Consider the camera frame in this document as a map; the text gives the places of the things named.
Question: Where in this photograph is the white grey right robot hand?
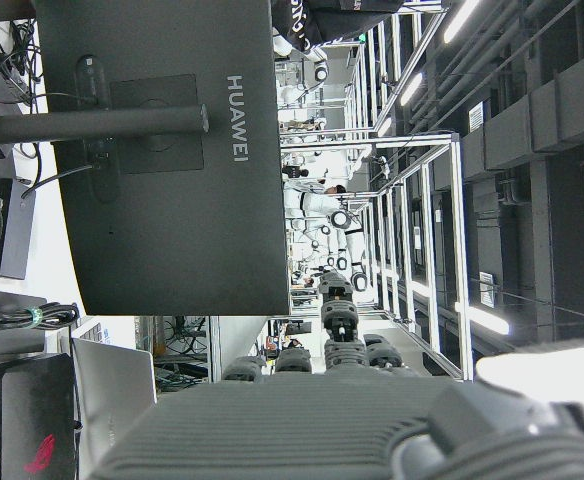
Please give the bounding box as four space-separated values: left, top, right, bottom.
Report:
86 272 584 480

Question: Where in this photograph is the silver laptop lid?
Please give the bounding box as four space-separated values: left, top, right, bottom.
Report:
70 336 157 469

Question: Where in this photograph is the white humanoid robot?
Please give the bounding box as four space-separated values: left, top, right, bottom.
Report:
284 183 354 236

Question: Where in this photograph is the dark grey Huawei monitor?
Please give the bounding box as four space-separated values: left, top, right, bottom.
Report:
34 0 293 317

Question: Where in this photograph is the long ceiling light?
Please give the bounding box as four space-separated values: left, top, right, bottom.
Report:
464 303 511 336
442 0 484 44
399 72 424 107

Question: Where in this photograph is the black computer red logo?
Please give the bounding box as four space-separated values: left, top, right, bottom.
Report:
0 352 79 480

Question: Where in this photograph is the dark grey flat box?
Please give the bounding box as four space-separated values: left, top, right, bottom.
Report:
0 288 48 357

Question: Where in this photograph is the grey docking station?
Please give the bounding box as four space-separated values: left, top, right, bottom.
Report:
0 178 37 280

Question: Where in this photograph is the person in black shirt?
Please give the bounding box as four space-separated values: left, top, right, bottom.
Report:
270 0 404 52

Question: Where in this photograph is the black cable bundle green tie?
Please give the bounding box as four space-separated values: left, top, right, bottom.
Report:
0 301 81 332

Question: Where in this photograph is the aluminium profile frame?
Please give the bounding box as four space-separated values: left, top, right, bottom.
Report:
280 128 474 382

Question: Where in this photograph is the black monitor cable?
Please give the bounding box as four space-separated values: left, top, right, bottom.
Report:
20 162 99 197

